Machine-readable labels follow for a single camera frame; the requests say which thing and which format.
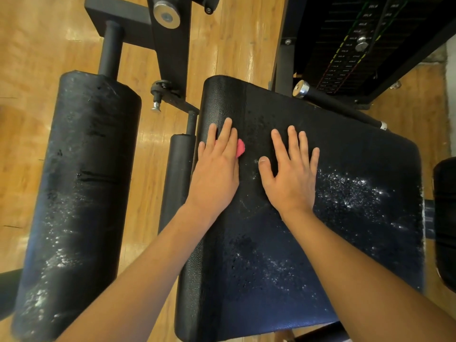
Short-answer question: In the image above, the person's left hand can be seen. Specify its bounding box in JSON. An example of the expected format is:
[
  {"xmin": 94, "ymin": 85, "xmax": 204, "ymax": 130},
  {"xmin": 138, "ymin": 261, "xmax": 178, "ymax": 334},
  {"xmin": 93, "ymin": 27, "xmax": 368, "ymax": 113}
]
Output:
[{"xmin": 185, "ymin": 117, "xmax": 240, "ymax": 219}]

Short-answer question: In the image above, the person's right forearm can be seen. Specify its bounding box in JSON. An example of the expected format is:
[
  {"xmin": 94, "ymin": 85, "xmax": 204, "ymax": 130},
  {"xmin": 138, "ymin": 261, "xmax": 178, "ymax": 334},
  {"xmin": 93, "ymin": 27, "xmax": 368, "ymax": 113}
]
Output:
[{"xmin": 281, "ymin": 206, "xmax": 456, "ymax": 342}]

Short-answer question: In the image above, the person's left forearm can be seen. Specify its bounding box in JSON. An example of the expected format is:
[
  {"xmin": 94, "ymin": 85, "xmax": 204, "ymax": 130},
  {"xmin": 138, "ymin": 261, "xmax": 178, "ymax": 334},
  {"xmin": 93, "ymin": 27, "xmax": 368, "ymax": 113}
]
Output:
[{"xmin": 57, "ymin": 204, "xmax": 215, "ymax": 342}]

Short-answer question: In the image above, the person's right hand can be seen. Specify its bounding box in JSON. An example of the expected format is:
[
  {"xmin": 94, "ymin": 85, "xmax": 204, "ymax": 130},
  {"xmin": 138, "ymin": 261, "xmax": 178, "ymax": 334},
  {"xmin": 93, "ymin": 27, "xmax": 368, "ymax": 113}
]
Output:
[{"xmin": 258, "ymin": 125, "xmax": 321, "ymax": 218}]

